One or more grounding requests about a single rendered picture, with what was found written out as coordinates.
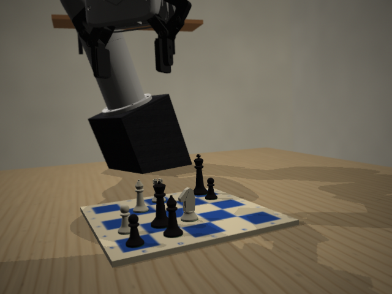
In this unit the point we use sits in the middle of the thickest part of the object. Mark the black chess queen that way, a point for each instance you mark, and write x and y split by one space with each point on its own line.
161 219

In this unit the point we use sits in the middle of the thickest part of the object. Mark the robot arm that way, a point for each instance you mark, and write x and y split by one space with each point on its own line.
122 92

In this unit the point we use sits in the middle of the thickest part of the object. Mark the white chess pawn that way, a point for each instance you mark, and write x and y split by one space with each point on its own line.
124 229

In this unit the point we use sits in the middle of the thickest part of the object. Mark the white knight chess piece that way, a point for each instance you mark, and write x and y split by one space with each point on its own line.
188 198

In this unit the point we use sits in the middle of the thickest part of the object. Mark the white bishop chess piece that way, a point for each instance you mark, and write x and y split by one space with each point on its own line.
140 206

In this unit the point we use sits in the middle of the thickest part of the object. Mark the black king chess piece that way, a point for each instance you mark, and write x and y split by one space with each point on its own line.
199 189

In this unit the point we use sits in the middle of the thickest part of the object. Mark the blue and cream chessboard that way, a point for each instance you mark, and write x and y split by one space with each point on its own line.
224 219

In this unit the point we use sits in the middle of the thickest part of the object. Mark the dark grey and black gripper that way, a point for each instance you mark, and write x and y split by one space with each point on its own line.
105 16

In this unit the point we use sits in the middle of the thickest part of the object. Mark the white rook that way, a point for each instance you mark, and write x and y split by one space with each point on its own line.
155 182

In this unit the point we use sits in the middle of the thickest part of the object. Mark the black pawn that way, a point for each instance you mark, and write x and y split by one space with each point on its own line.
211 195
134 239

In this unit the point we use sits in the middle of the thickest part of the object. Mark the black bishop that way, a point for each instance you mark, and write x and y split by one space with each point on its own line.
172 231

